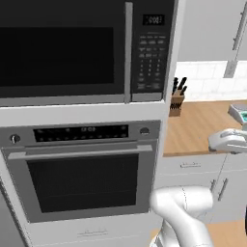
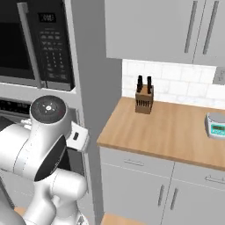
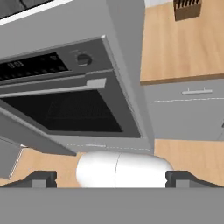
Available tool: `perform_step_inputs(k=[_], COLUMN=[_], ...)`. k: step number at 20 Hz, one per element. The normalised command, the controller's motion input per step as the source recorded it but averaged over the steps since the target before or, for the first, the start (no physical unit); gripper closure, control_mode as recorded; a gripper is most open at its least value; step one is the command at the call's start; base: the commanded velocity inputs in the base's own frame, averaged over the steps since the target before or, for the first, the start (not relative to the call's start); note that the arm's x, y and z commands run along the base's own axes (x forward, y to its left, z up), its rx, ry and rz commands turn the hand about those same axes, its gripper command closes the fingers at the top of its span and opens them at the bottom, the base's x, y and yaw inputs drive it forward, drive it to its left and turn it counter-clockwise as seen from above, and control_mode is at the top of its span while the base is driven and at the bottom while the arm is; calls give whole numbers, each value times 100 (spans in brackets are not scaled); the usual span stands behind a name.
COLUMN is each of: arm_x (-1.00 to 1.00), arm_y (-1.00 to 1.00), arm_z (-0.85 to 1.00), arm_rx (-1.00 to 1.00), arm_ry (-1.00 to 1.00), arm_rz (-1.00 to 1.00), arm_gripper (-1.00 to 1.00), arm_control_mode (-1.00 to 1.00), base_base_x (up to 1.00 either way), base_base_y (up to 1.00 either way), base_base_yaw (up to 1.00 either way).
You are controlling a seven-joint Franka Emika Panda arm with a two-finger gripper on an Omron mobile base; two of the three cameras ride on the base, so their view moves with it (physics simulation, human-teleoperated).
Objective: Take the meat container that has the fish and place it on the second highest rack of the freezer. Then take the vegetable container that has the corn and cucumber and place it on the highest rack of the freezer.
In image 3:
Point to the dark glass oven door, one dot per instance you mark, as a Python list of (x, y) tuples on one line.
[(81, 112)]

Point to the grey built-in oven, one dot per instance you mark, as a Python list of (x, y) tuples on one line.
[(96, 52)]

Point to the grey open door panel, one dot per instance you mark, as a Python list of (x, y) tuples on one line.
[(8, 159), (32, 134)]

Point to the brown wooden knife block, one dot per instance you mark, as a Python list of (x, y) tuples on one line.
[(187, 10)]

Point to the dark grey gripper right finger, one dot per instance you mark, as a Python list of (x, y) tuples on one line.
[(178, 178)]

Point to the white-edged dark appliance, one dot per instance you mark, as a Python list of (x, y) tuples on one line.
[(20, 7)]

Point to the grey drawer front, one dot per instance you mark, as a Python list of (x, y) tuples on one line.
[(175, 87)]

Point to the white rounded capsule object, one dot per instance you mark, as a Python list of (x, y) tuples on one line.
[(122, 170)]

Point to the grey tall oven cabinet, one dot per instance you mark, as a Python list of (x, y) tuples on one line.
[(128, 26)]

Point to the dark round oven knob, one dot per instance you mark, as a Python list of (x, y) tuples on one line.
[(84, 59)]

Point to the grey cupboard door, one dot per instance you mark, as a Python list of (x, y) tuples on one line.
[(183, 121)]

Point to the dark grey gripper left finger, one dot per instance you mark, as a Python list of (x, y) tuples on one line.
[(43, 178)]

